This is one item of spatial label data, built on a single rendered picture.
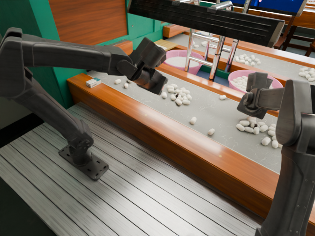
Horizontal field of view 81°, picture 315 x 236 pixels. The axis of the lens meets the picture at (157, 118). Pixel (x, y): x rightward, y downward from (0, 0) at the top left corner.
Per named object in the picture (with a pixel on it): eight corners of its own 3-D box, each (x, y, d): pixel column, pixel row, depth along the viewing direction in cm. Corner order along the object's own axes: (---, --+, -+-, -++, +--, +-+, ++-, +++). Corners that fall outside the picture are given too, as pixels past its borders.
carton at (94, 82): (91, 88, 87) (90, 84, 85) (86, 85, 88) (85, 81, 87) (101, 83, 90) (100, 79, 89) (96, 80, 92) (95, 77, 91)
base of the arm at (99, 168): (68, 128, 69) (50, 139, 64) (107, 152, 61) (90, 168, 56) (73, 142, 74) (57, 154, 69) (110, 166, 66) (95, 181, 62)
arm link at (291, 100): (246, 87, 60) (307, 75, 30) (275, 92, 59) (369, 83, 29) (238, 124, 62) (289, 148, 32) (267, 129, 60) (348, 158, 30)
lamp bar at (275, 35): (272, 48, 57) (283, 23, 52) (126, 13, 84) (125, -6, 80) (277, 42, 62) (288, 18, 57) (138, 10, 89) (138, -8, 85)
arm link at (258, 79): (240, 75, 68) (253, 64, 56) (265, 78, 67) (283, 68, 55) (235, 106, 68) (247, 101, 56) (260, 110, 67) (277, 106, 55)
